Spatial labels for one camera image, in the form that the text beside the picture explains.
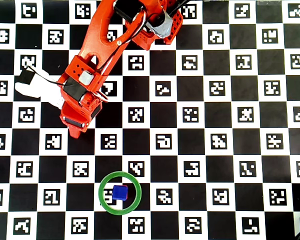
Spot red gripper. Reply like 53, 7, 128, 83
60, 91, 104, 140

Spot red cube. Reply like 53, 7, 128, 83
121, 184, 130, 200

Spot blue cube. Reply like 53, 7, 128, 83
112, 184, 129, 202

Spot red robot base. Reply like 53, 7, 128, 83
124, 9, 185, 52

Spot light grey block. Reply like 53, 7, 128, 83
78, 71, 95, 86

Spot black white checkerboard marker mat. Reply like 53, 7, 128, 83
0, 0, 300, 240

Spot black camera cable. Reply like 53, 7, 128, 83
24, 65, 68, 87

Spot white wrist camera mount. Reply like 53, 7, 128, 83
14, 68, 66, 110

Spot green ring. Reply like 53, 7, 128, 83
98, 171, 143, 216

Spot red white servo wires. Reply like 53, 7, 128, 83
97, 11, 148, 76

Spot grey duct tape patch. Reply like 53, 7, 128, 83
149, 12, 175, 40

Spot black plug cable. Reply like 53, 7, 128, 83
164, 0, 192, 15

